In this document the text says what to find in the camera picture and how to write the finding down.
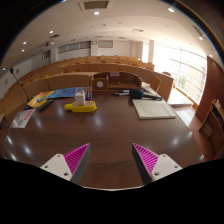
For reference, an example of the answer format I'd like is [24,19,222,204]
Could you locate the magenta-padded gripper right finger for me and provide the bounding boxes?
[131,142,184,186]

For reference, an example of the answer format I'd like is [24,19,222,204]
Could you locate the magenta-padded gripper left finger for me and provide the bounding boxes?
[39,142,92,186]

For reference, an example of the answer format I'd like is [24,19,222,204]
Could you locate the white charger block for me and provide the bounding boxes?
[74,90,87,106]

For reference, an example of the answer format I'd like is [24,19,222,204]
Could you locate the white paper booklet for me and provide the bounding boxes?
[132,98,177,120]

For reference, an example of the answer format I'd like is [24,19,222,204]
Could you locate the yellow power strip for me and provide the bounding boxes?
[64,100,98,113]

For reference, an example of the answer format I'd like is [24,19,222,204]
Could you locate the white leaflet with red print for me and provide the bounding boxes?
[9,108,36,130]

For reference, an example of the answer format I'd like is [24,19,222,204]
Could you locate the black remote control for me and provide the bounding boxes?
[37,99,54,112]

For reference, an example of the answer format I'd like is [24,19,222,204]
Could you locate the wooden shelf unit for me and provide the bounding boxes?
[198,98,224,160]

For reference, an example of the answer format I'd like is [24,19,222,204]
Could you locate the yellow book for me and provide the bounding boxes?
[26,90,56,109]

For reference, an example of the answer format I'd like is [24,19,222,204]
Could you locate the blue book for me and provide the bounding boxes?
[47,86,84,100]

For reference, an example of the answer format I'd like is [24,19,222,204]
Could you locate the black handheld microphone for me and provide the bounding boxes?
[129,88,163,102]

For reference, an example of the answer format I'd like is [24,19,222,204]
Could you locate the black marker pen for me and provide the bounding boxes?
[114,89,131,95]
[112,92,131,98]

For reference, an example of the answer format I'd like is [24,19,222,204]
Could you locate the group of wooden chairs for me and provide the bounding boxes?
[43,56,174,93]

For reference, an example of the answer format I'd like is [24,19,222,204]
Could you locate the rows of wooden lecture desks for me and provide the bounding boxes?
[0,54,175,116]

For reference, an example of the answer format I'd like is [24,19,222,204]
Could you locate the wooden desk organizer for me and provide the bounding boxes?
[90,70,143,93]

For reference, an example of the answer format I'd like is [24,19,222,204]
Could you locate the large glass window front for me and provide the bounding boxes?
[153,45,208,105]

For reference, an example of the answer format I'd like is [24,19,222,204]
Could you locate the black gooseneck microphone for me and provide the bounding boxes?
[9,67,33,110]

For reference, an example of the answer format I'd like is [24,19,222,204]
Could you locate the square ceiling air vent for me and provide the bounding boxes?
[78,0,113,12]
[192,24,206,38]

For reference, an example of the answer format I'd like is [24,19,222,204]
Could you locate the group of ceiling lights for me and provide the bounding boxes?
[21,6,214,59]

